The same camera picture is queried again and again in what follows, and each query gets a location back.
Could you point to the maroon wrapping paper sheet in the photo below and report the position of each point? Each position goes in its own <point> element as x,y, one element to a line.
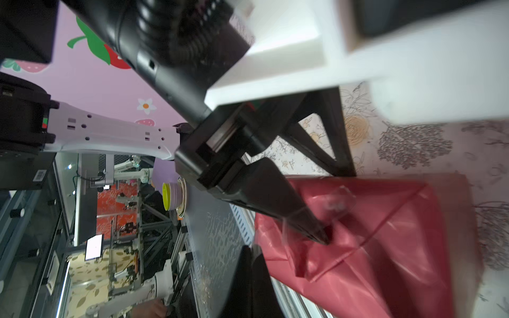
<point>409,248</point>

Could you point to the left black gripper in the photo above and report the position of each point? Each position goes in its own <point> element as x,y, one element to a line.
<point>181,48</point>

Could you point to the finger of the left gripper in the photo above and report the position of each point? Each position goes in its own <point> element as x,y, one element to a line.
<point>261,187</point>
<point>317,129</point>

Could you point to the floral table mat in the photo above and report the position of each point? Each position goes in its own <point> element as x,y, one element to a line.
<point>476,149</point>

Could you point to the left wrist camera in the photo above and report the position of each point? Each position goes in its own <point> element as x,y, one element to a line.
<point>451,67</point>

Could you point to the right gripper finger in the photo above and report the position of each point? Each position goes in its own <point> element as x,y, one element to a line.
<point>251,293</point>

